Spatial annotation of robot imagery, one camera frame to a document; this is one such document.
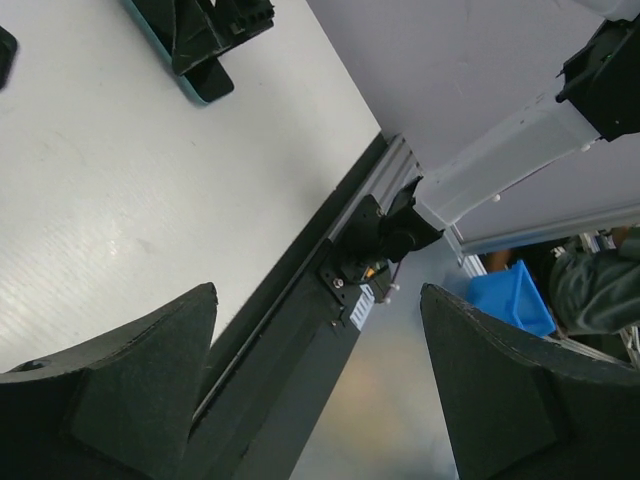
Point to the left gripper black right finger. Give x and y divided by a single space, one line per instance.
520 407

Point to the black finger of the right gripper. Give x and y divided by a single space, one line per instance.
235 22
195 39

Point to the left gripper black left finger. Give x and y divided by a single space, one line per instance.
118 406

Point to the black smartphone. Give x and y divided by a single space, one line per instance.
154 18

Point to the black phone stand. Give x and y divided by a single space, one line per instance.
8 50

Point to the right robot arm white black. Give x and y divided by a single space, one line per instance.
592 100

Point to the blue plastic bin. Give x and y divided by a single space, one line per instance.
512 297

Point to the person in dark clothing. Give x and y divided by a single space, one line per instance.
589 293

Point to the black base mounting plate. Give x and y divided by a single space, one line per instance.
273 369

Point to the right aluminium corner post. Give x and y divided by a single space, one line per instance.
599 219

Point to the right white cable duct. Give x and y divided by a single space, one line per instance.
363 307

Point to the aluminium frame rail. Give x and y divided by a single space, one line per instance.
396 167

